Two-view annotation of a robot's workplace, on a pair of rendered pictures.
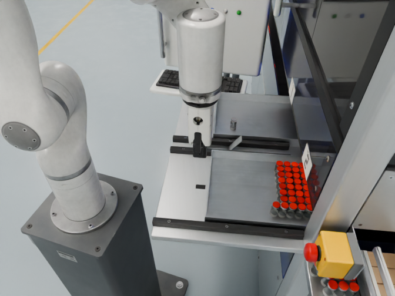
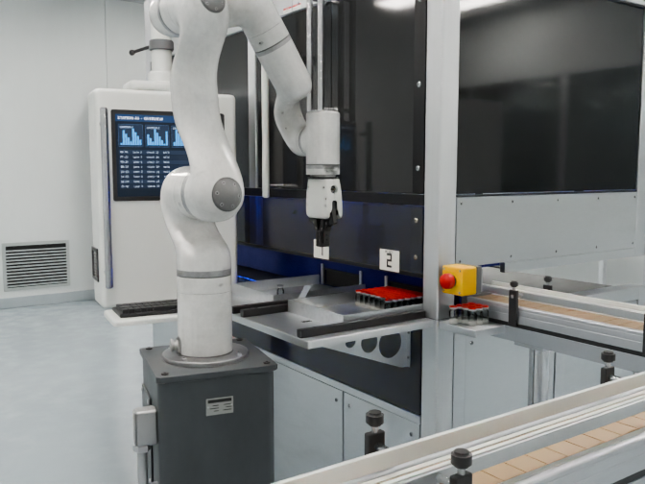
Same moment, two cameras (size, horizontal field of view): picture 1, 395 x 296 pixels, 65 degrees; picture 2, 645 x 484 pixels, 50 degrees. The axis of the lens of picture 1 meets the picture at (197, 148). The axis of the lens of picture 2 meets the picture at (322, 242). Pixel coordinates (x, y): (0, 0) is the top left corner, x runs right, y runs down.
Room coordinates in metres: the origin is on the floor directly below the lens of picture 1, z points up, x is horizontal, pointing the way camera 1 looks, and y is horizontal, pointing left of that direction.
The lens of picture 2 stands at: (-0.76, 1.11, 1.27)
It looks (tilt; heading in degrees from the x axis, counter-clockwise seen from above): 6 degrees down; 319
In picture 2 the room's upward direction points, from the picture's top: straight up
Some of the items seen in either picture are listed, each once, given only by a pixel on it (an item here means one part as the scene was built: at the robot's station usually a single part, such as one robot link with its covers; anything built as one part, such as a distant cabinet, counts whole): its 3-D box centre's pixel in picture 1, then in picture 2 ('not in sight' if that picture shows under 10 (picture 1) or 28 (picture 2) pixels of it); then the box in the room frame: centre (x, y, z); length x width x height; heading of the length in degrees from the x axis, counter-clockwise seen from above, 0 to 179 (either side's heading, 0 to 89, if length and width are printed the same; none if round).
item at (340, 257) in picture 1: (335, 254); (461, 279); (0.32, -0.29, 1.00); 0.08 x 0.07 x 0.07; 84
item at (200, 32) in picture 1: (200, 49); (322, 137); (0.54, -0.01, 1.35); 0.09 x 0.08 x 0.13; 178
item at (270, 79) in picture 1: (269, 83); (246, 310); (1.43, -0.38, 0.73); 1.98 x 0.01 x 0.25; 174
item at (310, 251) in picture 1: (313, 252); (448, 280); (0.33, -0.25, 0.99); 0.04 x 0.04 x 0.04; 84
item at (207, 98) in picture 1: (200, 89); (322, 170); (0.53, -0.01, 1.27); 0.09 x 0.08 x 0.03; 174
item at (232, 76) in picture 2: not in sight; (221, 113); (1.64, -0.41, 1.51); 0.49 x 0.01 x 0.59; 174
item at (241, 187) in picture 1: (265, 188); (364, 306); (0.58, -0.20, 0.90); 0.34 x 0.26 x 0.04; 84
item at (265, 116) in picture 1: (260, 117); (298, 289); (0.92, -0.24, 0.90); 0.34 x 0.26 x 0.04; 84
